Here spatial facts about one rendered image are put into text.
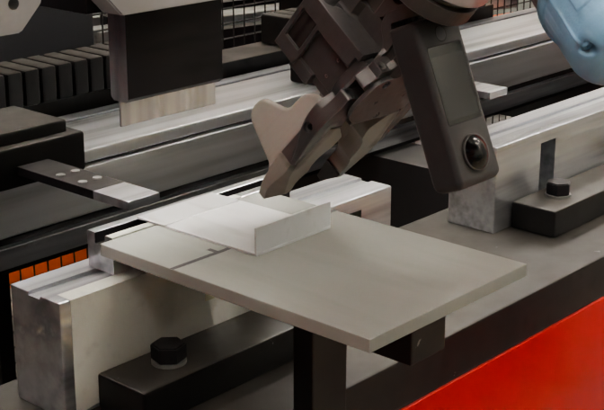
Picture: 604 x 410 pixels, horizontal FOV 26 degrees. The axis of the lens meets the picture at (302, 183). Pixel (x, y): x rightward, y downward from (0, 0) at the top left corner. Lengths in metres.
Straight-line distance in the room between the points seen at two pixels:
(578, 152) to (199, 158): 0.43
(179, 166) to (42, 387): 0.43
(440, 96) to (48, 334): 0.35
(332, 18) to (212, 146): 0.56
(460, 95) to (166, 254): 0.25
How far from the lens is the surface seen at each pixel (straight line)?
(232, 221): 1.03
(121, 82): 1.00
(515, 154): 1.40
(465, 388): 1.19
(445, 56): 0.87
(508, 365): 1.24
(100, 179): 1.14
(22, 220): 1.27
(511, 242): 1.38
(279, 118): 0.92
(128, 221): 1.05
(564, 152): 1.49
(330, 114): 0.88
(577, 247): 1.37
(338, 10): 0.89
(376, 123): 0.94
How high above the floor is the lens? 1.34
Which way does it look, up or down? 17 degrees down
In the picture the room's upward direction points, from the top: straight up
